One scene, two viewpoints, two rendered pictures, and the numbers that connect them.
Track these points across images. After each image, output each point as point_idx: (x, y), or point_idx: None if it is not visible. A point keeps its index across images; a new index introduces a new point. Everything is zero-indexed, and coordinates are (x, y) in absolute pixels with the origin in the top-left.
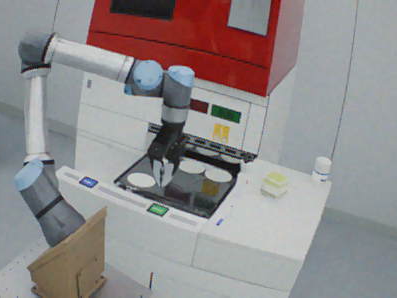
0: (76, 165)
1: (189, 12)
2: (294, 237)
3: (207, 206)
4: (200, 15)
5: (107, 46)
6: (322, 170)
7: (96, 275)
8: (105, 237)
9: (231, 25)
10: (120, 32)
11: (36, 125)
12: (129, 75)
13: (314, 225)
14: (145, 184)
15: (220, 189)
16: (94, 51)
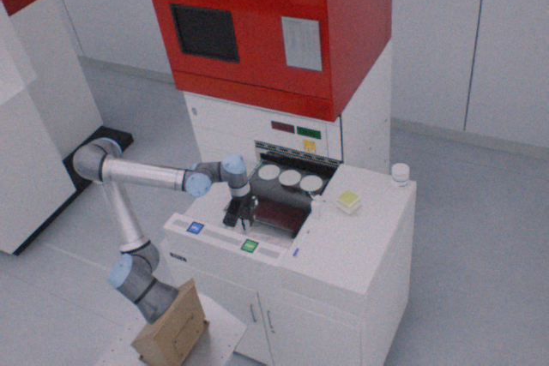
0: None
1: (251, 54)
2: (360, 264)
3: (296, 223)
4: (262, 57)
5: (195, 85)
6: (399, 178)
7: (196, 327)
8: (216, 267)
9: (290, 64)
10: (201, 73)
11: (123, 221)
12: (184, 188)
13: (383, 247)
14: None
15: (310, 200)
16: (147, 172)
